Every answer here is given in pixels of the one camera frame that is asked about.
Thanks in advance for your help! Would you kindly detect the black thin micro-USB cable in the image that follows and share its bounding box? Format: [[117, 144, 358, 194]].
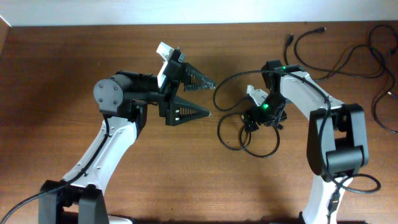
[[368, 24, 398, 135]]

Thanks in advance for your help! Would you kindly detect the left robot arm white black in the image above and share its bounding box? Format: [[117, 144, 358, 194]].
[[38, 44, 215, 223]]

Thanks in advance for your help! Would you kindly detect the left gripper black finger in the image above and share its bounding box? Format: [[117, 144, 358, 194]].
[[165, 96, 211, 126], [181, 63, 216, 91]]

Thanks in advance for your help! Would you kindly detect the black USB-A cable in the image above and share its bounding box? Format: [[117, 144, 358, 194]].
[[216, 111, 281, 159]]

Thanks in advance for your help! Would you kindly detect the black cable with angled plugs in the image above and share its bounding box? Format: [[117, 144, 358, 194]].
[[282, 27, 389, 82]]

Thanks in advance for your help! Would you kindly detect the left camera cable black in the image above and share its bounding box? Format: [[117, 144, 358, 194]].
[[1, 114, 109, 224]]

